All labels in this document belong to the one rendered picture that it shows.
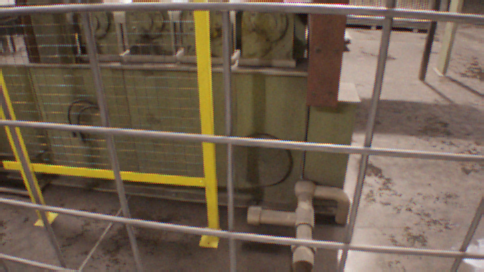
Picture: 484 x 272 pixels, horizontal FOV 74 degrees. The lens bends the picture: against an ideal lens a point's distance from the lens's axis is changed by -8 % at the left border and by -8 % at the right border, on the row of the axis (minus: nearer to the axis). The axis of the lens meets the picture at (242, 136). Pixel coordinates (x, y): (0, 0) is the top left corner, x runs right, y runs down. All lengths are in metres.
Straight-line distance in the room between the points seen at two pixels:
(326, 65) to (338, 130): 0.43
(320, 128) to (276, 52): 0.49
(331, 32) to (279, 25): 0.29
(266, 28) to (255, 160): 0.77
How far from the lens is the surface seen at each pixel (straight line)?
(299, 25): 3.92
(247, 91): 1.95
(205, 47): 1.51
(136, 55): 2.14
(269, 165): 2.10
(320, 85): 1.80
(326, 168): 2.15
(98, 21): 2.18
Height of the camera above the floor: 1.48
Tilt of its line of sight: 29 degrees down
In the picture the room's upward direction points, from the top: straight up
